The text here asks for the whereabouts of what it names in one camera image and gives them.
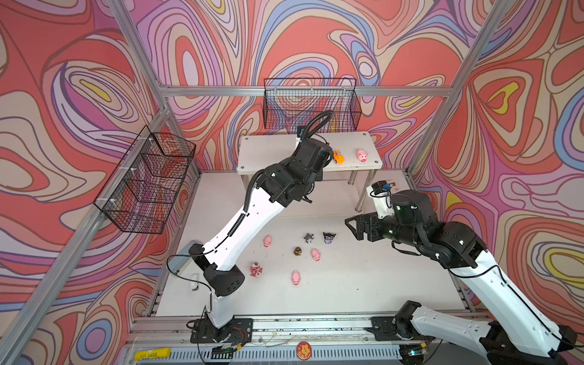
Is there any red pink bear toy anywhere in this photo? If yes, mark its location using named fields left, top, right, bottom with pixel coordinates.
left=250, top=262, right=263, bottom=278

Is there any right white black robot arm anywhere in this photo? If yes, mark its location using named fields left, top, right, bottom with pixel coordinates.
left=345, top=180, right=578, bottom=364

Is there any orange toy car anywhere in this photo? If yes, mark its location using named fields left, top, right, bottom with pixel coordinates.
left=333, top=150, right=345, bottom=164

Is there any pink pig toy front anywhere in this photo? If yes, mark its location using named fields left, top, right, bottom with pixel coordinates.
left=291, top=271, right=301, bottom=286

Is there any red round sticker badge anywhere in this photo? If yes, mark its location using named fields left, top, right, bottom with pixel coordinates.
left=296, top=342, right=313, bottom=361

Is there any black wire basket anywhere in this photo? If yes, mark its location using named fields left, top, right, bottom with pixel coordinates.
left=94, top=127, right=196, bottom=234
left=262, top=76, right=362, bottom=134

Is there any grey stapler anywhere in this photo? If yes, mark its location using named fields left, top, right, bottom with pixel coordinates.
left=166, top=240, right=201, bottom=275

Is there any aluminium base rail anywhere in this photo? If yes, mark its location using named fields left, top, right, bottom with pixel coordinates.
left=116, top=309, right=507, bottom=365

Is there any left black wire basket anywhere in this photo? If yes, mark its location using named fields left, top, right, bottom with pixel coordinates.
left=94, top=127, right=196, bottom=234

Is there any grey shark toy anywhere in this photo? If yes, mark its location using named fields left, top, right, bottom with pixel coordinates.
left=304, top=233, right=314, bottom=244

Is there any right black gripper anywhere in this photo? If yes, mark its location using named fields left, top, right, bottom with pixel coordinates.
left=344, top=210, right=424, bottom=249

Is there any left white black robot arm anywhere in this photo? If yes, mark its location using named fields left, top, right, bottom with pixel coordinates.
left=184, top=110, right=334, bottom=342

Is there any pink pig toy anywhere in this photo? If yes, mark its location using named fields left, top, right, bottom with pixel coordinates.
left=311, top=249, right=321, bottom=262
left=356, top=148, right=368, bottom=163
left=263, top=235, right=272, bottom=248
left=291, top=271, right=301, bottom=286

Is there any white shelf table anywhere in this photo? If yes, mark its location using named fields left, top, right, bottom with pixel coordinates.
left=237, top=132, right=383, bottom=218

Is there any back black wire basket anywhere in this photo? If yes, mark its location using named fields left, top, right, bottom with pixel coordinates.
left=262, top=76, right=362, bottom=134

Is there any dark purple figure toy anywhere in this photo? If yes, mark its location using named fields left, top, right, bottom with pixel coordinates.
left=322, top=232, right=336, bottom=244

